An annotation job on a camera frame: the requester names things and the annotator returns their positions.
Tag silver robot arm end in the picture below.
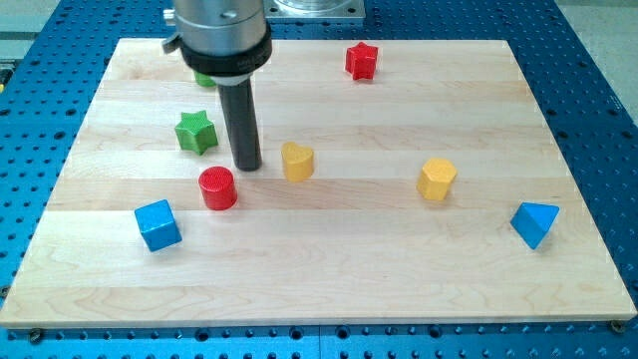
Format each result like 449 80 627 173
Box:
161 0 272 86

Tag green block behind arm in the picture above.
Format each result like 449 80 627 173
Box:
193 72 216 88

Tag yellow heart block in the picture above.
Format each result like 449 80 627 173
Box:
281 142 314 182

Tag blue cube block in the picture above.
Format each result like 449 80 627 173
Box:
134 199 182 252

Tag wooden board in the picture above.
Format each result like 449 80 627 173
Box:
1 39 636 329

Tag red cylinder block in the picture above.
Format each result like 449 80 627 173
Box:
198 167 237 210

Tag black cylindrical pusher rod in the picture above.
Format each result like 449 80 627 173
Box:
218 79 262 172

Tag yellow hexagon block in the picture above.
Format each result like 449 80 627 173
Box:
417 158 458 200

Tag red star block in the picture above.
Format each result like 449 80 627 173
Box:
345 42 379 81

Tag green star block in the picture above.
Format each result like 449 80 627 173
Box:
174 111 218 155

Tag blue triangle block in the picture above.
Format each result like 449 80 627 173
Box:
509 202 559 250

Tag blue perforated table plate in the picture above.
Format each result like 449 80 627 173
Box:
1 1 637 358

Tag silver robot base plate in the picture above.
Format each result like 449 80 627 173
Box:
263 0 366 23

